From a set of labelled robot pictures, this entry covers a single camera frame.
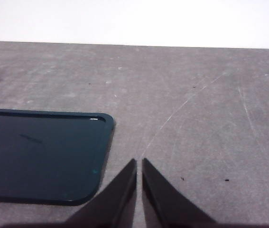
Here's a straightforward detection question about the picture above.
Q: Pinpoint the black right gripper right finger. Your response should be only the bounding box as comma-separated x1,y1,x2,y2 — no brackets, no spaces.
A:
141,157,217,224

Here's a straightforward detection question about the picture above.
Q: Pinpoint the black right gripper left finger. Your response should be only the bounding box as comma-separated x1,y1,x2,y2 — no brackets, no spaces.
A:
63,158,138,224

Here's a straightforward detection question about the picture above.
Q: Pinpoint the dark green rectangular tray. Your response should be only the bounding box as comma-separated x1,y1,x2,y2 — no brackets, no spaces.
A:
0,108,116,207

